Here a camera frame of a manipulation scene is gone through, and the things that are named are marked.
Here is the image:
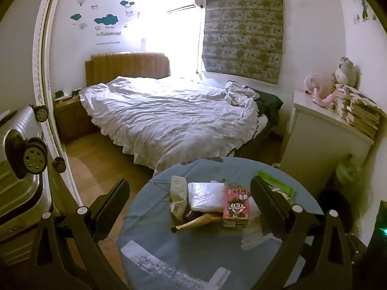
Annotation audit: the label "white cabinet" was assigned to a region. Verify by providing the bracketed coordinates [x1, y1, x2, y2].
[280, 90, 375, 200]

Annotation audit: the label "stack of books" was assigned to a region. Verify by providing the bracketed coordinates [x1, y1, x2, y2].
[334, 86, 384, 139]

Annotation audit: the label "bed with brown padded headboard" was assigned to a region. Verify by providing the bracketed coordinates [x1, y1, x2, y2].
[85, 52, 284, 164]

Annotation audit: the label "white plastic packet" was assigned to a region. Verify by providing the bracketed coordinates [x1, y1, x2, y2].
[187, 182, 227, 213]

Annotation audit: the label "brown wooden nightstand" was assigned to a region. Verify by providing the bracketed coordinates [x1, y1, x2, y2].
[54, 92, 99, 142]

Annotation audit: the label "dark cloth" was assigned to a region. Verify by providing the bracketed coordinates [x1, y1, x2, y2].
[251, 89, 284, 127]

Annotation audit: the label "pink plush toy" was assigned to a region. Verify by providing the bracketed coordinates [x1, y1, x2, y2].
[305, 72, 342, 108]

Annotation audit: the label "flower wall stickers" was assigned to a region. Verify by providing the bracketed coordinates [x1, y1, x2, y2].
[352, 0, 377, 25]

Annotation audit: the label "white ruffled duvet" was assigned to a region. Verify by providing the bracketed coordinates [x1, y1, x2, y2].
[79, 75, 267, 173]

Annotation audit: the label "white door frame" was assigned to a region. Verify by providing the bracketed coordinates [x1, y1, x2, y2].
[32, 0, 85, 206]

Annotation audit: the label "clear plastic bag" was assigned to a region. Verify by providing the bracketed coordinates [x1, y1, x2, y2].
[169, 175, 191, 221]

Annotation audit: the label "white air conditioner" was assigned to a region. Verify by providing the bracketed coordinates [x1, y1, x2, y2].
[166, 0, 207, 14]

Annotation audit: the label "cloud and sun wall stickers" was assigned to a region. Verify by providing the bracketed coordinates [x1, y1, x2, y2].
[70, 0, 141, 38]

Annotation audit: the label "black trash bin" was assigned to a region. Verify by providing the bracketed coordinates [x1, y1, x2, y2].
[317, 187, 356, 236]

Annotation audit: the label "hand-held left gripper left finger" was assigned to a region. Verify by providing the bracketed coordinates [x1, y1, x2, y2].
[30, 178, 131, 290]

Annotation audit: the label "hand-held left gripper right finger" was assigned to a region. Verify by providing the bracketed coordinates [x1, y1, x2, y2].
[249, 176, 354, 290]

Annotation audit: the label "floral roman blind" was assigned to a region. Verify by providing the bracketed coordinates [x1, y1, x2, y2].
[201, 0, 286, 85]

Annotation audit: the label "red milk carton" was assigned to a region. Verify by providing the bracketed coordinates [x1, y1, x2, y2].
[222, 186, 252, 228]

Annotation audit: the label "green wrapper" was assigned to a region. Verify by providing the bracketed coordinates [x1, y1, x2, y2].
[257, 171, 296, 200]

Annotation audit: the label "silver hard-shell suitcase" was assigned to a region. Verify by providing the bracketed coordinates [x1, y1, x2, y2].
[0, 105, 67, 242]

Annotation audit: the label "grey plush toy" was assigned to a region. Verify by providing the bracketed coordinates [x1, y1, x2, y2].
[334, 57, 361, 89]

